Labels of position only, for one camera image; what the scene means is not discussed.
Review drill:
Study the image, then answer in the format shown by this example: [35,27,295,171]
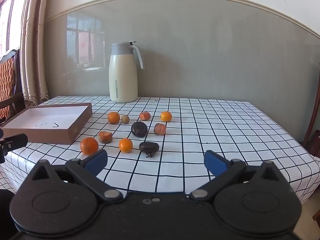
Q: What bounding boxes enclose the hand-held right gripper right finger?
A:
[189,150,292,202]

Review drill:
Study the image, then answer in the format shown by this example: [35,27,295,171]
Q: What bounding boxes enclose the wooden sofa with woven cushion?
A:
[0,47,27,128]

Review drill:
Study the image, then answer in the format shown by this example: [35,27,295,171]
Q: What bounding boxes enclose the large mandarin orange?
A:
[80,137,99,155]

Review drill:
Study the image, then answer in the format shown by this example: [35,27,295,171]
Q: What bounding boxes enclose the cream thermos jug grey lid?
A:
[109,41,145,103]

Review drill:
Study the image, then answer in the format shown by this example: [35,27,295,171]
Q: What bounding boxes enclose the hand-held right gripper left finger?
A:
[26,149,123,203]

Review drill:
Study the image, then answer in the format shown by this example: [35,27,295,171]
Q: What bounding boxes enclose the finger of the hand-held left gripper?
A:
[0,134,28,153]

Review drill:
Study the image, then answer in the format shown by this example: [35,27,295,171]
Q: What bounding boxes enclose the carrot chunk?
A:
[98,131,113,144]
[154,123,167,136]

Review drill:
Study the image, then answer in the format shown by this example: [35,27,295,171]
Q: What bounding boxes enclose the large dark purple fruit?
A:
[131,121,148,138]

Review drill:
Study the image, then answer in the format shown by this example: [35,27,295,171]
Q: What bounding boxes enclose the brown cardboard box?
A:
[0,102,93,145]

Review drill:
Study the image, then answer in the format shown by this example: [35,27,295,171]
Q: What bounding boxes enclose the dark wooden chair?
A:
[301,72,320,158]

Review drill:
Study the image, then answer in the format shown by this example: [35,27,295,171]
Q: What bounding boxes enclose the small dark purple fruit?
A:
[139,141,160,159]

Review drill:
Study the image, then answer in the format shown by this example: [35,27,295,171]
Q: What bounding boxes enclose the red-framed window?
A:
[0,0,33,55]

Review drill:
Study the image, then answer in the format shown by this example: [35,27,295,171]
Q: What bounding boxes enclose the beige lace-trimmed curtain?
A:
[20,0,59,107]

